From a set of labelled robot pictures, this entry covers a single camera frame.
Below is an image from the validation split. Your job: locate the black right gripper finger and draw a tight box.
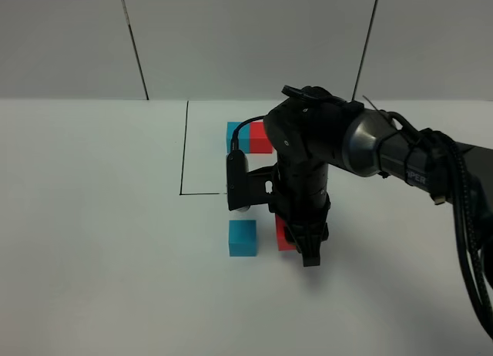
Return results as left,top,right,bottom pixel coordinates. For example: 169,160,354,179
295,233,321,267

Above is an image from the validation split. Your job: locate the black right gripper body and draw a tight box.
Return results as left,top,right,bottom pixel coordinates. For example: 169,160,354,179
269,155,330,246

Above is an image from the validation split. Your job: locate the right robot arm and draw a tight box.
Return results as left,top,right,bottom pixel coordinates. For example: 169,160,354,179
263,86,492,267

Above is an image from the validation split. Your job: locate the template red cube block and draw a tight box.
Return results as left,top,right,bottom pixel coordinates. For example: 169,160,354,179
250,121,273,154

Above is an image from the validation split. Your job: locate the template blue cube block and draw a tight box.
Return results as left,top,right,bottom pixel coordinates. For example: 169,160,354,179
224,121,252,155

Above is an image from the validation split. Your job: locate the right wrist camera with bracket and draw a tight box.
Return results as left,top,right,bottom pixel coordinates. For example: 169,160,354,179
226,149,277,211

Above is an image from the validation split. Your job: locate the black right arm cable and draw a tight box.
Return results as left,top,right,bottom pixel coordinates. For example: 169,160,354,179
230,116,493,338

